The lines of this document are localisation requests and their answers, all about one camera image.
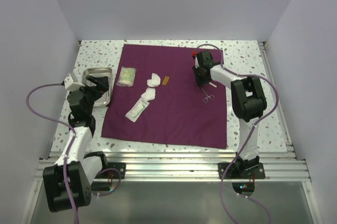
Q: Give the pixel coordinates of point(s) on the steel instrument tray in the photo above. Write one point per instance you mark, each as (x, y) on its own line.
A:
(106, 73)

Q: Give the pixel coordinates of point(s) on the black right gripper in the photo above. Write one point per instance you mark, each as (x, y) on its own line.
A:
(200, 82)

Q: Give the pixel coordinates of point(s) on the steel hemostat forceps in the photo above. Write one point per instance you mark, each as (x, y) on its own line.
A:
(207, 97)

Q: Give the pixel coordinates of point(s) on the aluminium rail frame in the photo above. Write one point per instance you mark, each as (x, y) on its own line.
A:
(286, 190)

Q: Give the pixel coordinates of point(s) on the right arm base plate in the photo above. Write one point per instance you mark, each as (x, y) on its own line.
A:
(236, 172)

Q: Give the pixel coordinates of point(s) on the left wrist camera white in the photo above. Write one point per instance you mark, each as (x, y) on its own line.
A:
(71, 83)

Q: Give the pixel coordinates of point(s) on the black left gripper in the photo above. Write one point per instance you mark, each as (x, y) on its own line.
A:
(101, 86)

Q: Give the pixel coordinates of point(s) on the bagged bandage roll green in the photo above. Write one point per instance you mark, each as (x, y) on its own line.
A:
(126, 77)

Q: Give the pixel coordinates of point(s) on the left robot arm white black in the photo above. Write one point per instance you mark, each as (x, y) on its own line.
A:
(68, 182)

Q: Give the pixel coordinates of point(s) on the white gauze pad far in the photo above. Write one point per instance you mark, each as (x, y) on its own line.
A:
(154, 81)

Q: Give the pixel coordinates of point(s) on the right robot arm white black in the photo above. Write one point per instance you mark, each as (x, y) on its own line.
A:
(248, 104)

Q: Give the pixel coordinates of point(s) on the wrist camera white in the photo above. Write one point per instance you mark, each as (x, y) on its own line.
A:
(71, 83)
(195, 56)

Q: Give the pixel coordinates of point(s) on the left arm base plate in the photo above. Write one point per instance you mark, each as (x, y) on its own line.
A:
(114, 170)

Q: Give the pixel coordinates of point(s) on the suture packet white green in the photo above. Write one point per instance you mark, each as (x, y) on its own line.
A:
(137, 110)

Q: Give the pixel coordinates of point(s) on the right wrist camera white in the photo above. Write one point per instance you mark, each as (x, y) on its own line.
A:
(195, 56)

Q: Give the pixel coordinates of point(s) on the white gauze pad near packet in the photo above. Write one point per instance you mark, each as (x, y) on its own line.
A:
(149, 94)

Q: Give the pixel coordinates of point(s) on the purple cloth mat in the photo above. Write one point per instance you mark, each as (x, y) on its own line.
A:
(177, 115)

